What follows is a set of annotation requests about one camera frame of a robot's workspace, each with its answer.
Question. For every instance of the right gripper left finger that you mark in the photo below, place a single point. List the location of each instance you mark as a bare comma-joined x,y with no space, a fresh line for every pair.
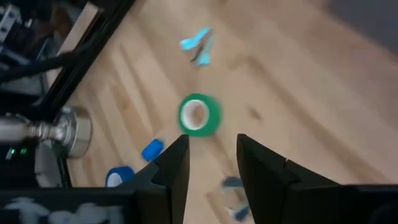
174,174

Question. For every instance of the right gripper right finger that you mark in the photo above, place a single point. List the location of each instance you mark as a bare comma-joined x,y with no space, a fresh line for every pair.
264,180

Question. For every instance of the small blue block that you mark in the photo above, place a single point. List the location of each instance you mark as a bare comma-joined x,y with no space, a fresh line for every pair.
152,150

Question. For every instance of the blue tape roll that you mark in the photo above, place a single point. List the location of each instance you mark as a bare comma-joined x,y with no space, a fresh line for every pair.
122,172

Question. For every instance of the clear blue tape dispenser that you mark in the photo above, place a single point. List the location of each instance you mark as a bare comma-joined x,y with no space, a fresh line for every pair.
233,183

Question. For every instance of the green tape roll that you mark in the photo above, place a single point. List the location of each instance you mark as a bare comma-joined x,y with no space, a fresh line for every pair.
213,115

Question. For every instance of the light blue staple remover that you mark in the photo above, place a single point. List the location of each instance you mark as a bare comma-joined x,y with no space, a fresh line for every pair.
194,42

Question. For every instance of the silver metal cylinder foot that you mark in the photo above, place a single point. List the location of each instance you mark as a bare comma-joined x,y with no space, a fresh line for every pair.
73,130

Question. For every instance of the black device with green lights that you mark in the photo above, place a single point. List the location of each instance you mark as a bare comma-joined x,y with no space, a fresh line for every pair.
15,165

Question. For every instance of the light wooden board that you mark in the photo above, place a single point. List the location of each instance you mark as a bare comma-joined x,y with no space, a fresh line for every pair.
79,29

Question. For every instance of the black aluminium frame rail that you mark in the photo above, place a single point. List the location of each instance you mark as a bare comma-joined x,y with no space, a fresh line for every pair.
93,40

